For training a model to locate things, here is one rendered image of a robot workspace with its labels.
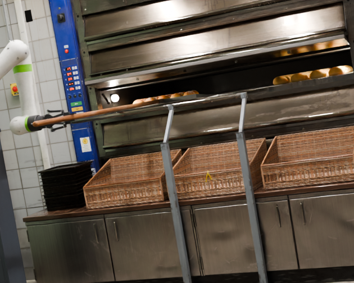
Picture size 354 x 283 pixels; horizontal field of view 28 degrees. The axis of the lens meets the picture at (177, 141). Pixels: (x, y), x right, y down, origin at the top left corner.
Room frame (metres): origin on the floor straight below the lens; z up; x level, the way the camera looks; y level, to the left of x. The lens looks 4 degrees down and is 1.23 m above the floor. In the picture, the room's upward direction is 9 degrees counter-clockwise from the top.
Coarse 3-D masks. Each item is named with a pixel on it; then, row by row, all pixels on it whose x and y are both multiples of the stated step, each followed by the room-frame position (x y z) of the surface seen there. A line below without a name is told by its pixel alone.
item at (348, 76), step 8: (312, 80) 4.50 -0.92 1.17; (320, 80) 4.48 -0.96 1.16; (328, 80) 4.46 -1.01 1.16; (336, 80) 4.44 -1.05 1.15; (344, 80) 4.43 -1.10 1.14; (256, 88) 4.64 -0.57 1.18; (264, 88) 4.61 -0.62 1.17; (272, 88) 4.59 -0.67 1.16; (280, 88) 4.57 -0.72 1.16; (288, 88) 4.56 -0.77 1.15; (208, 96) 4.76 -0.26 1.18; (216, 96) 4.73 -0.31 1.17; (160, 104) 4.88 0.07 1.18; (112, 112) 5.02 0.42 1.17
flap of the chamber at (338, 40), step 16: (272, 48) 4.43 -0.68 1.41; (288, 48) 4.40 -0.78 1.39; (304, 48) 4.44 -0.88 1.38; (320, 48) 4.48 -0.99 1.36; (192, 64) 4.63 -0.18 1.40; (208, 64) 4.63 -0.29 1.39; (224, 64) 4.68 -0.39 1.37; (96, 80) 4.89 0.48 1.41; (112, 80) 4.86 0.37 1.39; (128, 80) 4.90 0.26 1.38; (144, 80) 4.96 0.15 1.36
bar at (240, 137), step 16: (224, 96) 4.33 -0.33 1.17; (240, 96) 4.29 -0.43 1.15; (128, 112) 4.56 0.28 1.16; (144, 112) 4.53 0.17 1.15; (240, 112) 4.20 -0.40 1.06; (240, 128) 4.11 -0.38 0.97; (160, 144) 4.25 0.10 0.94; (240, 144) 4.07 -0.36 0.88; (240, 160) 4.08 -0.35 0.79; (176, 192) 4.27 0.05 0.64; (176, 208) 4.24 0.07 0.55; (176, 224) 4.24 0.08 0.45; (256, 224) 4.06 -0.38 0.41; (176, 240) 4.25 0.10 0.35; (256, 240) 4.07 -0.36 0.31; (256, 256) 4.08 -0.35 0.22
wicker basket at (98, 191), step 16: (112, 160) 5.00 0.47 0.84; (144, 160) 4.90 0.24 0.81; (160, 160) 4.86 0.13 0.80; (176, 160) 4.71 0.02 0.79; (96, 176) 4.75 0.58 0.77; (112, 176) 4.97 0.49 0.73; (128, 176) 4.93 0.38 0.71; (144, 176) 4.88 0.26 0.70; (160, 176) 4.40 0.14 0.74; (96, 192) 4.54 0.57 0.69; (112, 192) 4.50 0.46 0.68; (128, 192) 4.47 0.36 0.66; (144, 192) 4.43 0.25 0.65; (160, 192) 4.76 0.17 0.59; (96, 208) 4.55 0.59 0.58
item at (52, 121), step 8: (128, 104) 4.74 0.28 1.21; (136, 104) 4.83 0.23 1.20; (144, 104) 4.96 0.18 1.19; (88, 112) 4.18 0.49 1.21; (96, 112) 4.26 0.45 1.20; (104, 112) 4.36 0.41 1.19; (40, 120) 3.69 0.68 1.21; (48, 120) 3.74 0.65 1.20; (56, 120) 3.81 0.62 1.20; (64, 120) 3.90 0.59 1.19
